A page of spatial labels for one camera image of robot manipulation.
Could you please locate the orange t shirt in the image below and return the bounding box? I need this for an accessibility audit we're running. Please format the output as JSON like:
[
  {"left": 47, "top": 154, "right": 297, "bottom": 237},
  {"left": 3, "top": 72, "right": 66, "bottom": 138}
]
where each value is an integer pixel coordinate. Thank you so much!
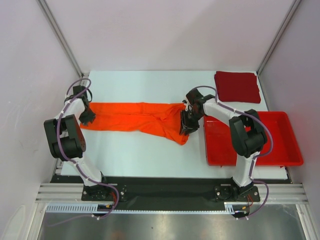
[{"left": 80, "top": 102, "right": 189, "bottom": 146}]

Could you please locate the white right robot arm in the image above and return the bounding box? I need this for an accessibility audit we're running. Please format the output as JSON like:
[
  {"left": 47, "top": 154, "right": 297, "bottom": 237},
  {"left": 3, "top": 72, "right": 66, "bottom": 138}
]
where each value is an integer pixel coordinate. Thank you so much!
[{"left": 179, "top": 87, "right": 268, "bottom": 201}]

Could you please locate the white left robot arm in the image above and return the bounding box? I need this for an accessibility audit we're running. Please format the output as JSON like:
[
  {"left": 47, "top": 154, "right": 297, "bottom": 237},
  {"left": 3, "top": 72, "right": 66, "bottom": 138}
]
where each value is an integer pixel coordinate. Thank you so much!
[{"left": 43, "top": 85, "right": 118, "bottom": 202}]

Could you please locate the red plastic tray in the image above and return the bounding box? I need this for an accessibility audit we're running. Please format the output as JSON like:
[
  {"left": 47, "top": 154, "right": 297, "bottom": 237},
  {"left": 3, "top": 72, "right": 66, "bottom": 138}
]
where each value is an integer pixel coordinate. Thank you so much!
[{"left": 204, "top": 111, "right": 304, "bottom": 167}]

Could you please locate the folded dark red t shirt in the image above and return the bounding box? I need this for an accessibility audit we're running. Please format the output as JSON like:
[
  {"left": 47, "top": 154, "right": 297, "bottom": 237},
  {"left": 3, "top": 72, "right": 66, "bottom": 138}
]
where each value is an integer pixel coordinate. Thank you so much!
[{"left": 214, "top": 71, "right": 261, "bottom": 104}]

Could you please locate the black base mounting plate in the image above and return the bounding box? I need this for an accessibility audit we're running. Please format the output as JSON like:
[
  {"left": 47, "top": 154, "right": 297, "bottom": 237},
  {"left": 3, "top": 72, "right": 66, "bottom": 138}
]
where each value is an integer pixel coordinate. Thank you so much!
[{"left": 50, "top": 175, "right": 291, "bottom": 210}]

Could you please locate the grey slotted cable duct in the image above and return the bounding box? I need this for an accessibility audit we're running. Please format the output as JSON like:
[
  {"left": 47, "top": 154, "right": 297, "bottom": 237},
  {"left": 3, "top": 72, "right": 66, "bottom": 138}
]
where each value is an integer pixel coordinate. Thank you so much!
[{"left": 45, "top": 203, "right": 249, "bottom": 216}]

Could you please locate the aluminium front rail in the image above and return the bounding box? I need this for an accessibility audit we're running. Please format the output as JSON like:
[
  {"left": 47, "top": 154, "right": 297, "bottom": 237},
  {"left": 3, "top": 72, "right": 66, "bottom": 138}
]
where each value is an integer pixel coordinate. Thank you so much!
[{"left": 35, "top": 183, "right": 308, "bottom": 205}]

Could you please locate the left aluminium frame post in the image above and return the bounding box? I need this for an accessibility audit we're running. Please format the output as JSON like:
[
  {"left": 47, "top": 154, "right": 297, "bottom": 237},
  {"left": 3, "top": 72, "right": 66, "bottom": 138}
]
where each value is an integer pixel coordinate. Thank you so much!
[{"left": 36, "top": 0, "right": 84, "bottom": 78}]

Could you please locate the aluminium frame post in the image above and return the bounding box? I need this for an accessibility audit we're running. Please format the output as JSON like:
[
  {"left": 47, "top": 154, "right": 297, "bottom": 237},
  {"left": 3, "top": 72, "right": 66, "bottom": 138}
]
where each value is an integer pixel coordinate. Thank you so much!
[
  {"left": 256, "top": 0, "right": 303, "bottom": 76},
  {"left": 36, "top": 0, "right": 84, "bottom": 78}
]

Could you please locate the right aluminium frame post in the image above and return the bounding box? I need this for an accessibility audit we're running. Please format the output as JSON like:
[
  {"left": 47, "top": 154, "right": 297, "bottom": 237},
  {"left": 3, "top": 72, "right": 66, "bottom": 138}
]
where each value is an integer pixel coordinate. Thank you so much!
[{"left": 256, "top": 0, "right": 303, "bottom": 76}]

